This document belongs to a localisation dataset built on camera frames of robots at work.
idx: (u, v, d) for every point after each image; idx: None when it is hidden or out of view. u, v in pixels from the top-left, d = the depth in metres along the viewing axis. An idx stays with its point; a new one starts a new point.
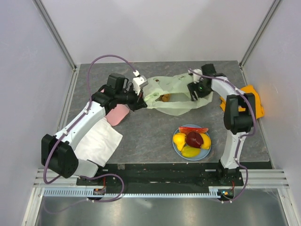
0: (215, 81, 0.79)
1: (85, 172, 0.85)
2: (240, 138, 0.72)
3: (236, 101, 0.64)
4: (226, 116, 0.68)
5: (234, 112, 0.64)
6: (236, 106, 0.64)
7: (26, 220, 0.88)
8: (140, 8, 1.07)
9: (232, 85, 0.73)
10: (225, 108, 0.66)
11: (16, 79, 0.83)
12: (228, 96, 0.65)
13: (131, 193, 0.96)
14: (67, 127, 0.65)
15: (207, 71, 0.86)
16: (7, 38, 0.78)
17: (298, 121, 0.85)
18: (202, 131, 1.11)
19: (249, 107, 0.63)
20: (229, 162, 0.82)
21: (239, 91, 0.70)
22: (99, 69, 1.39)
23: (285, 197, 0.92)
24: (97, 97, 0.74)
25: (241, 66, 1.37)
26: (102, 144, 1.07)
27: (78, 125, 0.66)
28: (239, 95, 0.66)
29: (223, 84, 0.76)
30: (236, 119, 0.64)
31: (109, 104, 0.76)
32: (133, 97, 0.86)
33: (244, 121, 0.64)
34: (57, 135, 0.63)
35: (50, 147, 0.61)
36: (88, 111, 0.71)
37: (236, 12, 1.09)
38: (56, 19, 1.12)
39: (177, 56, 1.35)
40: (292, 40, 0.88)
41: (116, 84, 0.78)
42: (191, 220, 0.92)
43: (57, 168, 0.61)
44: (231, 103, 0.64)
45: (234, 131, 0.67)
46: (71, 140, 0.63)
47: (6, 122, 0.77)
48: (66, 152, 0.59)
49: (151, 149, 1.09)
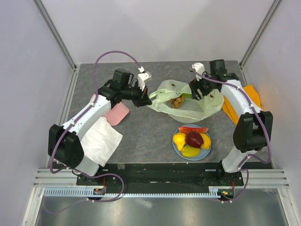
0: (228, 88, 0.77)
1: (86, 169, 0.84)
2: (248, 156, 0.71)
3: (251, 122, 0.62)
4: (239, 134, 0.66)
5: (248, 133, 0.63)
6: (251, 128, 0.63)
7: (26, 220, 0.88)
8: (140, 8, 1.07)
9: (248, 99, 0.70)
10: (240, 126, 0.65)
11: (16, 79, 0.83)
12: (243, 117, 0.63)
13: (131, 193, 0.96)
14: (74, 118, 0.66)
15: (216, 71, 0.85)
16: (8, 38, 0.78)
17: (298, 121, 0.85)
18: (202, 131, 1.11)
19: (264, 130, 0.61)
20: (232, 168, 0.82)
21: (255, 107, 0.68)
22: (99, 69, 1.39)
23: (285, 197, 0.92)
24: (103, 92, 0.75)
25: (241, 66, 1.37)
26: (102, 144, 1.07)
27: (85, 117, 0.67)
28: (255, 115, 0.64)
29: (236, 94, 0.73)
30: (249, 140, 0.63)
31: (114, 99, 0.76)
32: (138, 92, 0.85)
33: (257, 142, 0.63)
34: (64, 125, 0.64)
35: (57, 137, 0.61)
36: (95, 104, 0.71)
37: (236, 12, 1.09)
38: (56, 19, 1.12)
39: (178, 56, 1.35)
40: (292, 40, 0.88)
41: (122, 79, 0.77)
42: (191, 220, 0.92)
43: (64, 158, 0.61)
44: (246, 124, 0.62)
45: (244, 150, 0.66)
46: (78, 131, 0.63)
47: (6, 122, 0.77)
48: (73, 142, 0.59)
49: (151, 149, 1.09)
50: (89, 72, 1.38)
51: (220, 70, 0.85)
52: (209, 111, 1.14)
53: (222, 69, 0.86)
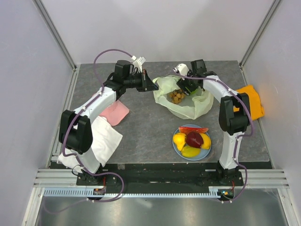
0: (207, 81, 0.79)
1: (90, 164, 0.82)
2: (237, 138, 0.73)
3: (231, 102, 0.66)
4: (222, 117, 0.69)
5: (230, 114, 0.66)
6: (231, 108, 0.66)
7: (26, 220, 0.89)
8: (140, 8, 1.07)
9: (225, 85, 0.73)
10: (221, 109, 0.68)
11: (15, 80, 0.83)
12: (223, 99, 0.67)
13: (130, 193, 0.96)
14: (84, 104, 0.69)
15: (198, 70, 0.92)
16: (7, 38, 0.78)
17: (298, 121, 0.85)
18: (202, 131, 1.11)
19: (244, 108, 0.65)
20: (228, 162, 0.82)
21: (233, 91, 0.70)
22: (99, 69, 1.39)
23: (285, 197, 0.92)
24: (108, 84, 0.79)
25: (241, 66, 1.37)
26: (102, 144, 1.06)
27: (95, 104, 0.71)
28: (233, 96, 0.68)
29: (215, 84, 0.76)
30: (232, 121, 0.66)
31: (119, 91, 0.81)
32: (139, 79, 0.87)
33: (241, 122, 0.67)
34: (75, 111, 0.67)
35: (68, 123, 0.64)
36: (102, 93, 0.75)
37: (236, 12, 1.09)
38: (56, 19, 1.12)
39: (178, 56, 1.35)
40: (292, 41, 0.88)
41: (123, 71, 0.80)
42: (191, 220, 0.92)
43: (75, 143, 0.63)
44: (226, 105, 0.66)
45: (231, 132, 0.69)
46: (89, 116, 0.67)
47: (6, 122, 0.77)
48: (84, 126, 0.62)
49: (151, 149, 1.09)
50: (89, 72, 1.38)
51: (201, 69, 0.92)
52: (198, 109, 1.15)
53: (202, 68, 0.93)
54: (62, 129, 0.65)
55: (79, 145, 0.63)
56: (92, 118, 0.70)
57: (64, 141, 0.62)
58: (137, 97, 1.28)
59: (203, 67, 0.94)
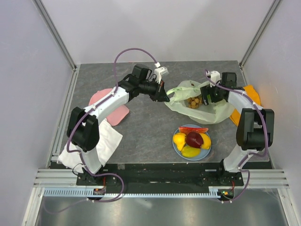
0: (233, 93, 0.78)
1: (92, 163, 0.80)
2: (249, 155, 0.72)
3: (251, 116, 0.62)
4: (240, 131, 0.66)
5: (248, 127, 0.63)
6: (251, 122, 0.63)
7: (26, 220, 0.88)
8: (140, 8, 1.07)
9: (249, 98, 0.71)
10: (241, 120, 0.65)
11: (15, 80, 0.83)
12: (244, 109, 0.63)
13: (131, 193, 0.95)
14: (95, 104, 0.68)
15: (226, 84, 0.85)
16: (7, 39, 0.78)
17: (298, 121, 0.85)
18: (202, 131, 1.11)
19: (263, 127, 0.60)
20: (232, 167, 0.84)
21: (257, 105, 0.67)
22: (99, 68, 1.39)
23: (285, 197, 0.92)
24: (122, 84, 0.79)
25: (241, 66, 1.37)
26: (102, 144, 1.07)
27: (105, 104, 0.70)
28: (256, 111, 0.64)
29: (240, 97, 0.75)
30: (249, 136, 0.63)
31: (132, 92, 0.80)
32: (154, 88, 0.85)
33: (257, 141, 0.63)
34: (86, 109, 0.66)
35: (77, 119, 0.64)
36: (114, 94, 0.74)
37: (236, 12, 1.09)
38: (56, 20, 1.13)
39: (177, 56, 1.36)
40: (292, 41, 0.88)
41: (140, 74, 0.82)
42: (191, 220, 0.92)
43: (81, 140, 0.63)
44: (245, 117, 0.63)
45: (245, 148, 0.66)
46: (98, 116, 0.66)
47: (6, 122, 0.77)
48: (92, 125, 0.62)
49: (151, 149, 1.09)
50: (89, 72, 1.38)
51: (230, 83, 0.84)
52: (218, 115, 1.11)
53: (233, 83, 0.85)
54: (70, 125, 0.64)
55: (85, 143, 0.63)
56: (101, 119, 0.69)
57: (70, 136, 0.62)
58: (137, 96, 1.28)
59: (234, 81, 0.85)
